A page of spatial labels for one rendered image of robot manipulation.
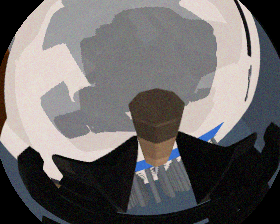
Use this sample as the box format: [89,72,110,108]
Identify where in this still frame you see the blue flat strip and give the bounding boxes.
[135,121,224,172]

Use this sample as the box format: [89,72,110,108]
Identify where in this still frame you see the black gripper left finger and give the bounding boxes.
[51,136,139,213]

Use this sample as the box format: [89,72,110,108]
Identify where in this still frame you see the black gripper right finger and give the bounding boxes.
[176,131,257,204]

